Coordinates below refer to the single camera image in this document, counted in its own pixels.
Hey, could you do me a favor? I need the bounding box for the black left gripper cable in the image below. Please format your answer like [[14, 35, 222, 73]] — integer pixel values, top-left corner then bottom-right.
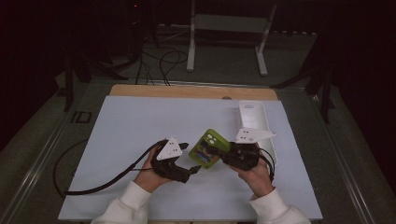
[[52, 138, 170, 200]]

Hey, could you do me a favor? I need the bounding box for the metal floor rail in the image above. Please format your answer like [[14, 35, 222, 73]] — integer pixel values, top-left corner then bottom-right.
[[307, 90, 376, 224], [0, 90, 94, 224]]

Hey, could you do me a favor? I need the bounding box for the person's left hand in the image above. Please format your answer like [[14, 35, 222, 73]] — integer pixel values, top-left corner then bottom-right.
[[134, 146, 176, 194]]

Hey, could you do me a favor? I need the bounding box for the person's right hand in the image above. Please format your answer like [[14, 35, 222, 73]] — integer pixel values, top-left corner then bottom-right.
[[228, 143, 276, 198]]

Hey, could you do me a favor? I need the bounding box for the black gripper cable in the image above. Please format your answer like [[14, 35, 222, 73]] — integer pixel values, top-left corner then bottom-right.
[[257, 147, 277, 183], [52, 138, 170, 200]]

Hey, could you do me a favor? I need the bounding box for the black looped floor cable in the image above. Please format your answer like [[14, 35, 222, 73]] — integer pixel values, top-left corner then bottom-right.
[[159, 50, 190, 87]]

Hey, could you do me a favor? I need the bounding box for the wooden board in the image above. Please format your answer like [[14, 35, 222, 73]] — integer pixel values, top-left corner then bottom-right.
[[109, 83, 279, 102]]

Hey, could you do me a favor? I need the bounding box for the white metal stand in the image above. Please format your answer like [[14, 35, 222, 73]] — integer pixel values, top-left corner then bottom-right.
[[186, 0, 279, 77]]

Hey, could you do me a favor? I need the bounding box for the black tripod stand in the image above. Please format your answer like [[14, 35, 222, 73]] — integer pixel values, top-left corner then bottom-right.
[[63, 46, 129, 113], [270, 31, 336, 125]]

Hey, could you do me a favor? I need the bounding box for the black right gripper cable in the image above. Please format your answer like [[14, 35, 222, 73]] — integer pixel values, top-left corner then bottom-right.
[[257, 147, 277, 183]]

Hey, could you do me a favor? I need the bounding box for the white table cover board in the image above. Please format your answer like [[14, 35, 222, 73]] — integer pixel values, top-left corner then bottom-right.
[[58, 95, 324, 222]]

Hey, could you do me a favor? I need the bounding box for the green cartoon phone case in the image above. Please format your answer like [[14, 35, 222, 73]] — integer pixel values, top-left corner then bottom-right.
[[188, 128, 233, 170]]

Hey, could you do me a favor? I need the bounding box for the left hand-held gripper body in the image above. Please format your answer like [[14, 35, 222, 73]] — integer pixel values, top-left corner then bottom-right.
[[150, 135, 191, 184]]

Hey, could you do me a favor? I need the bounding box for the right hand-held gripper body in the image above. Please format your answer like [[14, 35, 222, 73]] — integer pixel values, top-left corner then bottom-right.
[[219, 126, 277, 172]]

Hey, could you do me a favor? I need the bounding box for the white plastic tray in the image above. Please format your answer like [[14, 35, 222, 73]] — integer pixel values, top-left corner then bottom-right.
[[237, 100, 278, 166]]

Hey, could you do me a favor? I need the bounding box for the black straight floor cable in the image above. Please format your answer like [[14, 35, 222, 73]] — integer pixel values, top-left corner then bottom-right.
[[134, 52, 156, 86]]

